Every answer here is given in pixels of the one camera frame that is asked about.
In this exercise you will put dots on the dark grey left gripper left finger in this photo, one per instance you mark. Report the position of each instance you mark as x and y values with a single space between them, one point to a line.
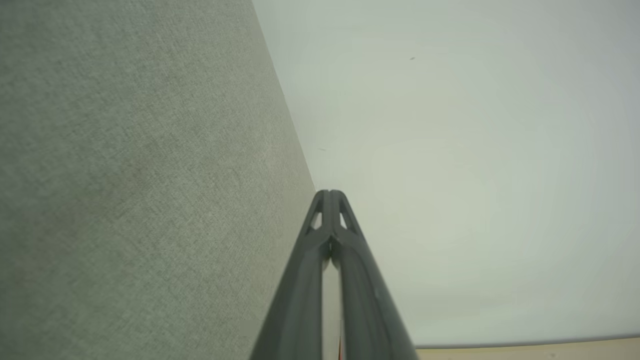
300 290

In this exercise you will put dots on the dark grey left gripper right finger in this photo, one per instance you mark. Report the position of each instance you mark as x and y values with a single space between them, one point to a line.
365 295

